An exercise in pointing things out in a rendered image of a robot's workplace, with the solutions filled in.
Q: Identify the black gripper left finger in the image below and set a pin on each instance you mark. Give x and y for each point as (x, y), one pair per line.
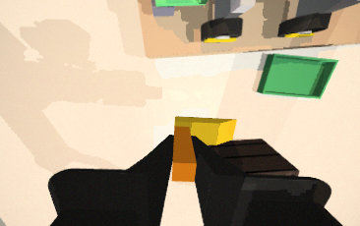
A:
(142, 187)

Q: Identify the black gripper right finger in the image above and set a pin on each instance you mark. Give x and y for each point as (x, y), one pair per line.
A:
(225, 191)

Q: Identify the yellow chock with orange handle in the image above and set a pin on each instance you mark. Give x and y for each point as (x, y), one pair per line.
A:
(211, 131)

